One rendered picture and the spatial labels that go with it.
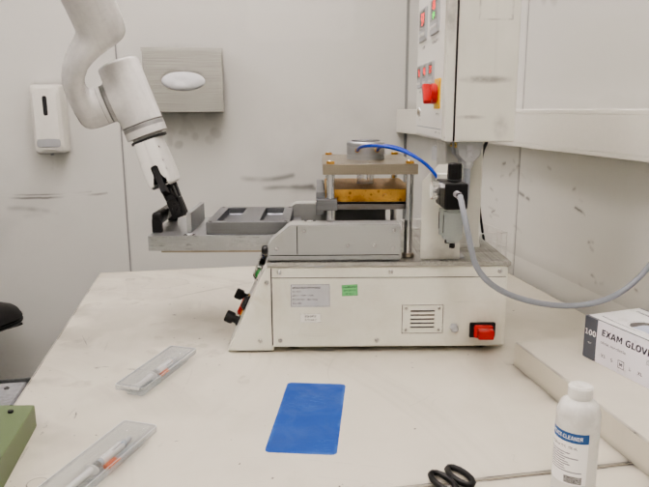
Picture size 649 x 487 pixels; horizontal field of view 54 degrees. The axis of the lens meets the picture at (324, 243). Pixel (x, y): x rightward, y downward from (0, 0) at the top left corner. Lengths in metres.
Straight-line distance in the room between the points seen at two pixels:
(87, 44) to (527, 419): 0.99
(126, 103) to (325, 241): 0.48
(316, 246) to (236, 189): 1.58
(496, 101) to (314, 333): 0.55
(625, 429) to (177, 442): 0.62
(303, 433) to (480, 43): 0.73
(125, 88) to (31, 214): 1.57
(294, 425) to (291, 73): 1.98
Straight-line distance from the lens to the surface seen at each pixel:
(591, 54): 1.62
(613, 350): 1.14
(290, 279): 1.22
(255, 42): 2.76
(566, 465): 0.84
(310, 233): 1.20
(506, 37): 1.23
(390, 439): 0.96
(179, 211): 1.38
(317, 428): 0.98
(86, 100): 1.35
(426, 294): 1.24
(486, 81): 1.22
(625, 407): 1.03
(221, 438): 0.97
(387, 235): 1.21
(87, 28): 1.28
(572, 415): 0.81
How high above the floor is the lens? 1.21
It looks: 12 degrees down
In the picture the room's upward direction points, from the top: straight up
